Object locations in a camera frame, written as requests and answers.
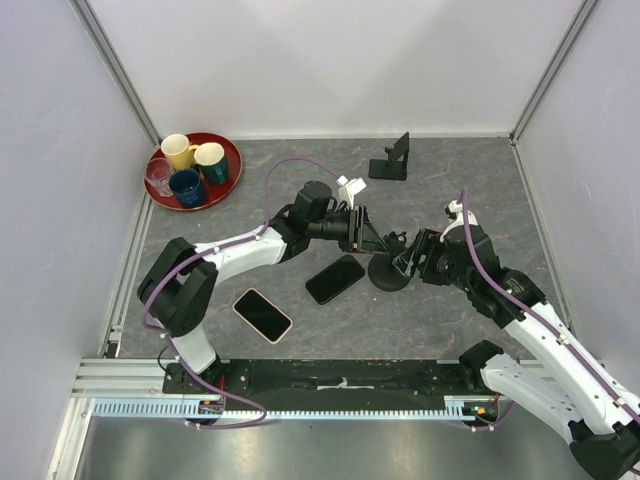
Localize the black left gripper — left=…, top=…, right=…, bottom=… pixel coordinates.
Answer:
left=309, top=205, right=390, bottom=256

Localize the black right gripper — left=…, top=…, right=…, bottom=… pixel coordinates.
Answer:
left=393, top=226, right=474, bottom=292

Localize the black round-base phone stand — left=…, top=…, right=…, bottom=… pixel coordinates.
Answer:
left=367, top=231, right=410, bottom=292

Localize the black smartphone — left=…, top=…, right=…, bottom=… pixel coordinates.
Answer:
left=305, top=254, right=365, bottom=305

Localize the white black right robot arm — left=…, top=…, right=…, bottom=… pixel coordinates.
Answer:
left=391, top=221, right=639, bottom=479

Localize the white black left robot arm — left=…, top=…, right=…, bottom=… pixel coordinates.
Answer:
left=137, top=181, right=390, bottom=393

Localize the black angled desk phone stand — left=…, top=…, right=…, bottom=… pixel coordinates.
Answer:
left=368, top=132, right=410, bottom=181

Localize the pink-cased smartphone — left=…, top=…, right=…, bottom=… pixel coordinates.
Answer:
left=232, top=288, right=293, bottom=344

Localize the red round tray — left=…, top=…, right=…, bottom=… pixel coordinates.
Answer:
left=143, top=133, right=243, bottom=212

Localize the green mug white inside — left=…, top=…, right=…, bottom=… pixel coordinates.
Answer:
left=194, top=142, right=229, bottom=185

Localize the dark blue mug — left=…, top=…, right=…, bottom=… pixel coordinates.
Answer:
left=169, top=168, right=207, bottom=209

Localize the yellow mug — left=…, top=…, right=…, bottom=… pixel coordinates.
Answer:
left=160, top=134, right=199, bottom=171

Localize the clear drinking glass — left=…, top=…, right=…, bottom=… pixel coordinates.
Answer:
left=145, top=157, right=174, bottom=197

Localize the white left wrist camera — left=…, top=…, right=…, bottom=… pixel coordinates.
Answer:
left=336, top=176, right=366, bottom=209

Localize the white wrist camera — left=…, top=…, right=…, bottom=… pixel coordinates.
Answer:
left=336, top=176, right=366, bottom=209
left=440, top=200, right=478, bottom=241

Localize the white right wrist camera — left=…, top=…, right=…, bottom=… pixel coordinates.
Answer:
left=440, top=200, right=478, bottom=241

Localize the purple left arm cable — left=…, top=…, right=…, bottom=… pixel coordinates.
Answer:
left=141, top=157, right=346, bottom=430

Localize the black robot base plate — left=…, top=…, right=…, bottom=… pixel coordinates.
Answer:
left=202, top=359, right=493, bottom=410

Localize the light blue cable duct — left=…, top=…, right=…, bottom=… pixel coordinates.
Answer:
left=92, top=398, right=475, bottom=421

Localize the aluminium frame rail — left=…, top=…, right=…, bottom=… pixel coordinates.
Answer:
left=69, top=357, right=171, bottom=399

